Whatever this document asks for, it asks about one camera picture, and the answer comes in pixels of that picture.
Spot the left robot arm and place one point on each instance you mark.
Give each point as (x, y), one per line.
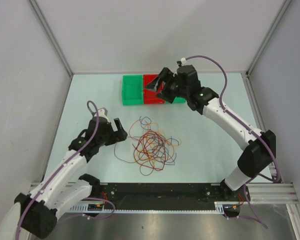
(42, 207)

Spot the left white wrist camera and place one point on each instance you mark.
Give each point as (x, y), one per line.
(103, 113)

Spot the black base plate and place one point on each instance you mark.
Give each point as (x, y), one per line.
(168, 196)

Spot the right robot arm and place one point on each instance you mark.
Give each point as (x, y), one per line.
(258, 147)

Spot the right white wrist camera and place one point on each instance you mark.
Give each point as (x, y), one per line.
(182, 62)

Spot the green bin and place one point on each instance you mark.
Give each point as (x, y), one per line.
(177, 100)
(132, 90)

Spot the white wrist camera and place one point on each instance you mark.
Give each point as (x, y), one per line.
(103, 113)
(182, 62)

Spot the red bin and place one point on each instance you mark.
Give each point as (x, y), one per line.
(150, 97)

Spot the grey slotted cable duct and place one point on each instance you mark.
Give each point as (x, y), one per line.
(82, 208)

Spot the right green bin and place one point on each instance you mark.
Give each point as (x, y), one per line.
(177, 100)

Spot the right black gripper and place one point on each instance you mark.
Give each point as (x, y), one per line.
(166, 76)

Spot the left green bin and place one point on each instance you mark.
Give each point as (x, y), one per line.
(132, 90)

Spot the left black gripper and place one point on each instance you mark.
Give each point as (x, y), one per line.
(116, 136)

